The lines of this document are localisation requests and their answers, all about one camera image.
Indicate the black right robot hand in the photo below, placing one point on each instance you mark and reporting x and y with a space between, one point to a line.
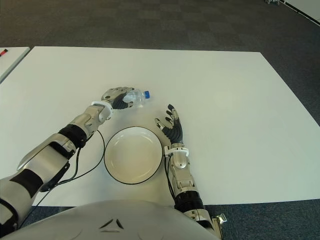
175 131

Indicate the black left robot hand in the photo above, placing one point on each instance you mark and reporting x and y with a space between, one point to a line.
117 101

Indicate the clear water bottle blue cap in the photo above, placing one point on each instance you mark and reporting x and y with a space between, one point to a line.
138 97

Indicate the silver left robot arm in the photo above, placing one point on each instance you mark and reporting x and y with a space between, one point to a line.
50 155

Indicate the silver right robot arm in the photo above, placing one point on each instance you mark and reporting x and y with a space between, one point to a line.
182 178

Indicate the white plate black rim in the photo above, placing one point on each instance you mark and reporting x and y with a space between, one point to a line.
132 155

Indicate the small metal clip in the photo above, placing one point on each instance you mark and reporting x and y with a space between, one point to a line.
222 217

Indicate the grey robot torso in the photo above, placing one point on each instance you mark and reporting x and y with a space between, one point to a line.
112 225

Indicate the white side table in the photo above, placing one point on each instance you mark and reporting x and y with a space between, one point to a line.
10 60

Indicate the red marker pen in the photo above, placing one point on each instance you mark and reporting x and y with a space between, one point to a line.
3 52

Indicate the grey chair legs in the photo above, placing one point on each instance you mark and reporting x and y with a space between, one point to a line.
272 1

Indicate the white table corner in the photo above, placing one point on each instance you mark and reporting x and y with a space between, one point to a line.
306 11

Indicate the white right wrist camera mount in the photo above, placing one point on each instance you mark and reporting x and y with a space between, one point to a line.
178 150

